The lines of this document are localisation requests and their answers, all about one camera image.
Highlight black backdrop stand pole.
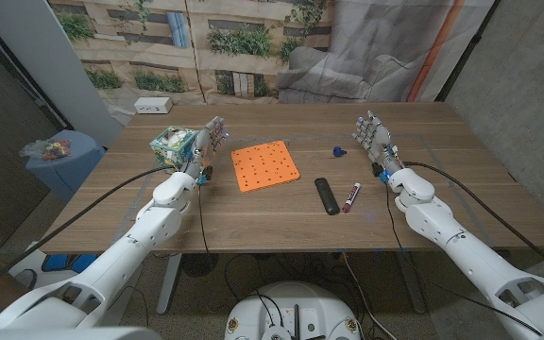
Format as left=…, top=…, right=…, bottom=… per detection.
left=434, top=0, right=502, bottom=103

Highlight white robot head rim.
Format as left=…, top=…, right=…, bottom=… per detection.
left=0, top=325, right=162, bottom=340

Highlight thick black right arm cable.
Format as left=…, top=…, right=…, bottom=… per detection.
left=402, top=161, right=544, bottom=282

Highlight thin black left wrist cable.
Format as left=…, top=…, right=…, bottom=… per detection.
left=197, top=182, right=212, bottom=256

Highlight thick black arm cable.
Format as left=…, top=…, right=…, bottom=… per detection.
left=402, top=161, right=544, bottom=282
left=0, top=163, right=175, bottom=303

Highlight black TV remote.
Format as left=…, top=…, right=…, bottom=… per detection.
left=314, top=177, right=341, bottom=216

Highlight floral tissue box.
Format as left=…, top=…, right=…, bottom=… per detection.
left=148, top=125, right=200, bottom=170

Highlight printed fabric backdrop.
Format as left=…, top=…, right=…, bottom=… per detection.
left=47, top=0, right=496, bottom=127

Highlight grey table leg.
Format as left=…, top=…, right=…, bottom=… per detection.
left=394, top=249, right=427, bottom=315
left=156, top=253, right=183, bottom=316

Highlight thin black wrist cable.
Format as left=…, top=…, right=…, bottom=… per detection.
left=383, top=181, right=544, bottom=337
left=197, top=182, right=212, bottom=256

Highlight blue round stool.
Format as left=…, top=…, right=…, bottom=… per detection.
left=25, top=129, right=107, bottom=204

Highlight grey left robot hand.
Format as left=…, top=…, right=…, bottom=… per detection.
left=179, top=115, right=229, bottom=185

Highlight red marker white cap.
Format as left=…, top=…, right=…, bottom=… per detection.
left=341, top=181, right=363, bottom=214

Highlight orange peg board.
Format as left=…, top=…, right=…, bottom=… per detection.
left=230, top=140, right=301, bottom=194

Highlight white power strip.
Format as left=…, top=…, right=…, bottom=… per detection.
left=133, top=96, right=174, bottom=115

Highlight white wall panel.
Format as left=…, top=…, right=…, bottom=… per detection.
left=0, top=0, right=125, bottom=147

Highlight round black floor fan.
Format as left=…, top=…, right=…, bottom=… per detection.
left=180, top=253, right=220, bottom=279

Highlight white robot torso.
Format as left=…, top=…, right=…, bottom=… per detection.
left=223, top=280, right=362, bottom=340

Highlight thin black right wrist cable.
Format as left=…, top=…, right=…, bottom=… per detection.
left=383, top=181, right=544, bottom=337

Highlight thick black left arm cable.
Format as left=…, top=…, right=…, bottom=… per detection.
left=0, top=163, right=175, bottom=303

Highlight white floor cable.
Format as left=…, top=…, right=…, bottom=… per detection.
left=341, top=252, right=386, bottom=340

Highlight plastic bag colourful toys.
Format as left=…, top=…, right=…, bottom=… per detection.
left=19, top=138, right=73, bottom=161

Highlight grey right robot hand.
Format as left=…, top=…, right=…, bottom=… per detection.
left=351, top=110, right=405, bottom=183

